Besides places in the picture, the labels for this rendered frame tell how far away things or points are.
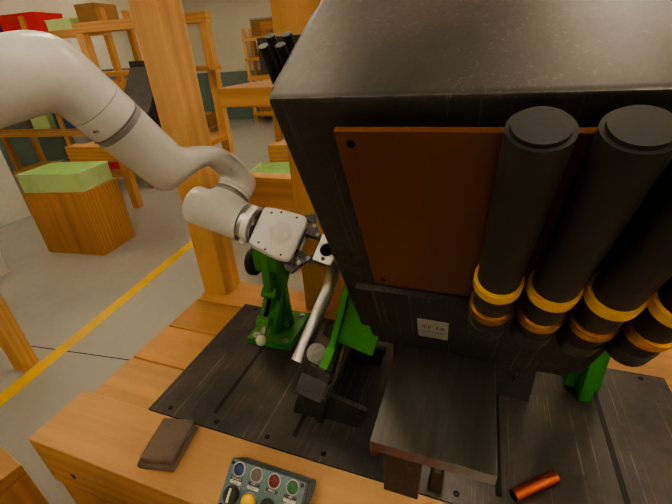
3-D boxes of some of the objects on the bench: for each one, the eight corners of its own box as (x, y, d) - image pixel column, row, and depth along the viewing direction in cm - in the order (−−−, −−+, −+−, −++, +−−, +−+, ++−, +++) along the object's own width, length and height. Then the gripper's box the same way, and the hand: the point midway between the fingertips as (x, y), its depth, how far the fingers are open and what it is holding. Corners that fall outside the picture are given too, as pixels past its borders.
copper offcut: (548, 474, 68) (551, 467, 67) (558, 486, 66) (561, 478, 65) (507, 493, 66) (509, 485, 65) (516, 505, 64) (519, 498, 63)
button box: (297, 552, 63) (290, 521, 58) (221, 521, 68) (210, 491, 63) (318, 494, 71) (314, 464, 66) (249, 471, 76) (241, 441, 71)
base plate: (775, 611, 52) (783, 605, 51) (150, 414, 87) (147, 408, 86) (661, 383, 87) (664, 377, 86) (246, 308, 122) (245, 303, 121)
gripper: (274, 198, 85) (350, 224, 81) (244, 265, 82) (322, 295, 78) (264, 184, 78) (347, 212, 74) (231, 257, 75) (316, 290, 71)
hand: (325, 251), depth 77 cm, fingers closed on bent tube, 3 cm apart
